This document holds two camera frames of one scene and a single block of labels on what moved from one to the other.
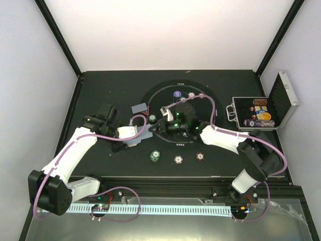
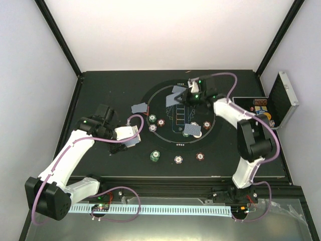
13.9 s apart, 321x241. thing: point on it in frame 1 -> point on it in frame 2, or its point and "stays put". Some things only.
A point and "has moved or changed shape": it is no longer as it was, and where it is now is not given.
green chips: (152, 118) stays put
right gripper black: (163, 127) -> (185, 96)
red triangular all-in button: (146, 112) stays put
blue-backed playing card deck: (146, 133) has moved or changed shape
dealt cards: (140, 108) stays put
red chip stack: (200, 156) stays put
